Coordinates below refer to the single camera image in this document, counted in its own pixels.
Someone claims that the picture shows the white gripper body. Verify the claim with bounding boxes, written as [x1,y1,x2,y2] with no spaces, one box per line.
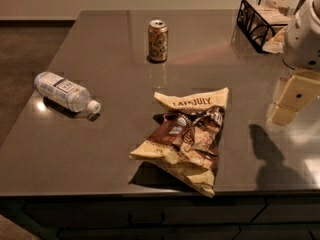
[283,0,320,71]

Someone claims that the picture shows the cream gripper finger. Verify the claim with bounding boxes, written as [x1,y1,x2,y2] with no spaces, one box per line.
[266,69,320,126]

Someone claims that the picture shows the orange soda can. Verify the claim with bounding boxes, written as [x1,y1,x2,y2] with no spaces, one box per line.
[148,19,168,62]

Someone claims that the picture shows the clear plastic water bottle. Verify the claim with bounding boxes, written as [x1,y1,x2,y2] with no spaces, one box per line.
[34,71,101,114]

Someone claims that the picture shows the brown chip bag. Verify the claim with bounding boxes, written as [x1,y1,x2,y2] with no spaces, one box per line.
[130,88,229,197]

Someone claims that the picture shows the dark cabinet drawers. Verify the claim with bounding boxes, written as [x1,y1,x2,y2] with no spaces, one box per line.
[0,196,320,240]

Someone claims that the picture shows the black wire basket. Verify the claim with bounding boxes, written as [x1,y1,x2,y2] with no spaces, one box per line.
[236,0,291,54]

